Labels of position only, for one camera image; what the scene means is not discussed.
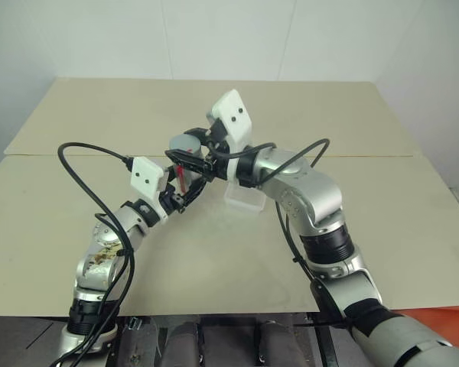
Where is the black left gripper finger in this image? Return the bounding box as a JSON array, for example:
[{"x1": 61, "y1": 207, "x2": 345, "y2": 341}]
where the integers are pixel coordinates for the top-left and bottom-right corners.
[
  {"x1": 163, "y1": 164, "x2": 178, "y2": 189},
  {"x1": 181, "y1": 176, "x2": 210, "y2": 210}
]

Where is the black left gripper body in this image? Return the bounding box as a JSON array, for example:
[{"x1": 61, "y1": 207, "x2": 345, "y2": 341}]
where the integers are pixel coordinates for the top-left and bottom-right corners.
[{"x1": 159, "y1": 183, "x2": 187, "y2": 216}]

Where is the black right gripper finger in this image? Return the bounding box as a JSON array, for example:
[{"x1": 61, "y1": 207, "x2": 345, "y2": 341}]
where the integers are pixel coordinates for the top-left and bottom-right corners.
[
  {"x1": 183, "y1": 127, "x2": 212, "y2": 141},
  {"x1": 164, "y1": 148, "x2": 216, "y2": 176}
]

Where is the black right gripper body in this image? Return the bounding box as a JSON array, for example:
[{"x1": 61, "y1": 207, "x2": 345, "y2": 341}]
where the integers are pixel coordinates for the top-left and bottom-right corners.
[{"x1": 203, "y1": 117, "x2": 231, "y2": 181}]

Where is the grey round object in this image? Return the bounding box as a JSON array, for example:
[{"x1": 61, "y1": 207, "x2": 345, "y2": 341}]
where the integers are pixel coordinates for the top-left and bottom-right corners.
[{"x1": 168, "y1": 133, "x2": 204, "y2": 160}]

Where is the clear plastic rectangular container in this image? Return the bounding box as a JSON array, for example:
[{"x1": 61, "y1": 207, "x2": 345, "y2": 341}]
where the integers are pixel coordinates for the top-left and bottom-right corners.
[{"x1": 223, "y1": 182, "x2": 265, "y2": 213}]

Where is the dark rounded pad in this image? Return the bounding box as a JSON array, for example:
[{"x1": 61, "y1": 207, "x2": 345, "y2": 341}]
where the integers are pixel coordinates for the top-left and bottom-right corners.
[
  {"x1": 254, "y1": 320, "x2": 292, "y2": 367},
  {"x1": 165, "y1": 323, "x2": 202, "y2": 367}
]

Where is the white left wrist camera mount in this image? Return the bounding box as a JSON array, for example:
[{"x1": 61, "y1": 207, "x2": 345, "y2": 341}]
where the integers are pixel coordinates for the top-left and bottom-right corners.
[{"x1": 129, "y1": 156, "x2": 170, "y2": 224}]

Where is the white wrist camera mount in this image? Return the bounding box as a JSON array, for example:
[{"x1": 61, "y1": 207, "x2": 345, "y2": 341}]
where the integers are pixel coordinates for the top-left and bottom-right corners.
[
  {"x1": 209, "y1": 89, "x2": 254, "y2": 181},
  {"x1": 129, "y1": 156, "x2": 170, "y2": 224}
]

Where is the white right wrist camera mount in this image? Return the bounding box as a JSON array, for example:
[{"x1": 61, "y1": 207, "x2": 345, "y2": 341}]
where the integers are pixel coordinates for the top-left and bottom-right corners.
[{"x1": 209, "y1": 89, "x2": 254, "y2": 181}]

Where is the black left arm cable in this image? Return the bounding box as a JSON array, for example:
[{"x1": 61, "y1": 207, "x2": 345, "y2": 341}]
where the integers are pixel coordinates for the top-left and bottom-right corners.
[{"x1": 53, "y1": 141, "x2": 138, "y2": 367}]

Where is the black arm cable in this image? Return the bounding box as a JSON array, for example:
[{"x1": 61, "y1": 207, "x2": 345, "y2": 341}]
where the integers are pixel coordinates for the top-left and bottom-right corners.
[
  {"x1": 204, "y1": 138, "x2": 353, "y2": 330},
  {"x1": 53, "y1": 141, "x2": 138, "y2": 367}
]

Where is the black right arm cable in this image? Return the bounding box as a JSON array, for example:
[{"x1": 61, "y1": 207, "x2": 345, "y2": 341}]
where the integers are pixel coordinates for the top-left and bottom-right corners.
[{"x1": 204, "y1": 138, "x2": 353, "y2": 330}]

